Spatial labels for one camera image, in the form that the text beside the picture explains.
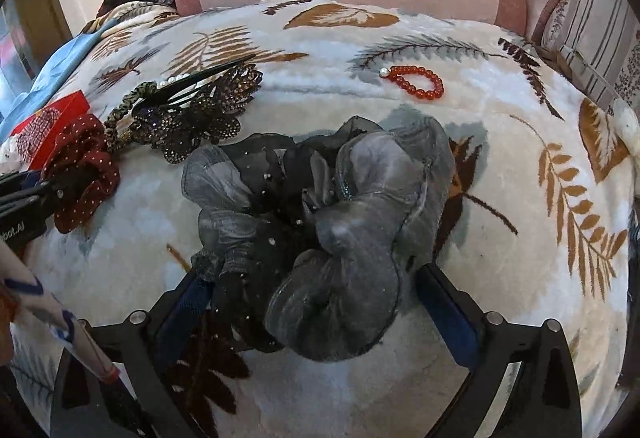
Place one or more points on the grey organza hair bow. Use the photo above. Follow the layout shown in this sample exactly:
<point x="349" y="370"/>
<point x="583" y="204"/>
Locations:
<point x="360" y="228"/>

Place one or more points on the striped floral pillow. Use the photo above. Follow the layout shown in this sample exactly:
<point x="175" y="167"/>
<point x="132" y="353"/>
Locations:
<point x="600" y="28"/>

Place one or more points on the leaf print blanket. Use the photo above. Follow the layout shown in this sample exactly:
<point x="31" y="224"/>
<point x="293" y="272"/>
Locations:
<point x="500" y="158"/>

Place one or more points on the red checkered hair bow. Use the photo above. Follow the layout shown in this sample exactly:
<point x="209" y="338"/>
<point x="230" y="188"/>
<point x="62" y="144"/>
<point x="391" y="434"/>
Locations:
<point x="35" y="131"/>

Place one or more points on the person's white patterned sleeved forearm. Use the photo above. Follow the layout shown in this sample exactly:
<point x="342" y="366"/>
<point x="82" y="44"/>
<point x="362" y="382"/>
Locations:
<point x="45" y="308"/>

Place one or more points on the light blue cloth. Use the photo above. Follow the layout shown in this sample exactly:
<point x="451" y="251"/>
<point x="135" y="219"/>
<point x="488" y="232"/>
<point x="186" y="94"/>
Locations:
<point x="50" y="63"/>

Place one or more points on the wooden door with glass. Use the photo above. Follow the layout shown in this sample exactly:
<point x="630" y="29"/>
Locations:
<point x="30" y="28"/>

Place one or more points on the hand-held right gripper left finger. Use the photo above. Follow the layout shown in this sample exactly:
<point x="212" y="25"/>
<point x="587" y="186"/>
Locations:
<point x="186" y="310"/>

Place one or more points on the red box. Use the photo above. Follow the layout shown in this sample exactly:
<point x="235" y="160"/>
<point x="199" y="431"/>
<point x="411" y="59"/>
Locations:
<point x="70" y="103"/>

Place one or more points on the white fluffy hair accessory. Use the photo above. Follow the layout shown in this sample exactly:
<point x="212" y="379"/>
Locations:
<point x="10" y="154"/>

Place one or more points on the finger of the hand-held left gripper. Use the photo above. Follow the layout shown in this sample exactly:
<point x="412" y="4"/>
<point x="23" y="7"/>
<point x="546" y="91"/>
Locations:
<point x="22" y="179"/>
<point x="35" y="203"/>

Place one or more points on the brown rhinestone butterfly hair clip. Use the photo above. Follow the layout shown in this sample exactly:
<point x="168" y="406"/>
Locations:
<point x="205" y="121"/>

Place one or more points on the black hair comb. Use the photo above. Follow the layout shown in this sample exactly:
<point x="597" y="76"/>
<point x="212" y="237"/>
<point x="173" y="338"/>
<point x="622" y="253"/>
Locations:
<point x="220" y="70"/>

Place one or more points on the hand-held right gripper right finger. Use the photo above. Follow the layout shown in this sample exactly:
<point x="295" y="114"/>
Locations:
<point x="446" y="314"/>

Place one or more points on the red polka-dot scrunchie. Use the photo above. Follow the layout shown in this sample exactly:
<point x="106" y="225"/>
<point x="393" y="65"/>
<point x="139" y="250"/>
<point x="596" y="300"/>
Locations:
<point x="95" y="153"/>

